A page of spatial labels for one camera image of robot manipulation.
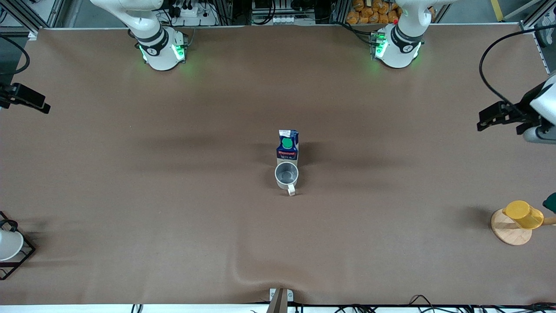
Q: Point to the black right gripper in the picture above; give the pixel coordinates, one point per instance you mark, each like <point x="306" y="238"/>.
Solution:
<point x="6" y="96"/>

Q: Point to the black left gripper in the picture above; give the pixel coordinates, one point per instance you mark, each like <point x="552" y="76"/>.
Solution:
<point x="527" y="111"/>

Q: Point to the blue white milk carton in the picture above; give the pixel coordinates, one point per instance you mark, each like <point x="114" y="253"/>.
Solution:
<point x="287" y="148"/>

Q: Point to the cream ceramic mug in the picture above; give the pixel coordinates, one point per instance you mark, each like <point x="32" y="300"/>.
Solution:
<point x="286" y="176"/>

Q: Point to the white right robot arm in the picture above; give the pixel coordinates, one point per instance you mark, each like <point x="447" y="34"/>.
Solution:
<point x="158" y="48"/>

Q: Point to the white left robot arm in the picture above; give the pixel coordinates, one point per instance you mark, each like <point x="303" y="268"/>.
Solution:
<point x="397" y="50"/>

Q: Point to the yellow plastic cup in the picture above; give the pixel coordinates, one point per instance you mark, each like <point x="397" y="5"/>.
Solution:
<point x="523" y="214"/>

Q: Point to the dark green cup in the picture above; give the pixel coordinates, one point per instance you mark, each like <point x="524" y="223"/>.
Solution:
<point x="551" y="203"/>

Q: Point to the white cup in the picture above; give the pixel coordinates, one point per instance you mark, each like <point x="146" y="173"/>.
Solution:
<point x="8" y="245"/>

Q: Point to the wooden mug stand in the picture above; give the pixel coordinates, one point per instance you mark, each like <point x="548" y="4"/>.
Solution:
<point x="510" y="234"/>

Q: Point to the bag of orange pastries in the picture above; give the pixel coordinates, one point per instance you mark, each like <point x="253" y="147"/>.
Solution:
<point x="369" y="13"/>

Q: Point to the white power strip with plugs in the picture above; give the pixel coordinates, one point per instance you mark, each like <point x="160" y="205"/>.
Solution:
<point x="193" y="13"/>

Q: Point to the small white socket strip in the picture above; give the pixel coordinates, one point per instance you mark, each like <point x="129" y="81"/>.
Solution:
<point x="283" y="19"/>

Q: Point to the large table cover sheet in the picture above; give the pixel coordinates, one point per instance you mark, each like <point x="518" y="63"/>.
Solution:
<point x="278" y="239"/>

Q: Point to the aluminium frame profile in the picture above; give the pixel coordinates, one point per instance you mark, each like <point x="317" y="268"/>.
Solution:
<point x="52" y="13"/>
<point x="527" y="27"/>

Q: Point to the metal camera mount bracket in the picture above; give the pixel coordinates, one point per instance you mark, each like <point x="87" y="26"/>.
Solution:
<point x="279" y="300"/>

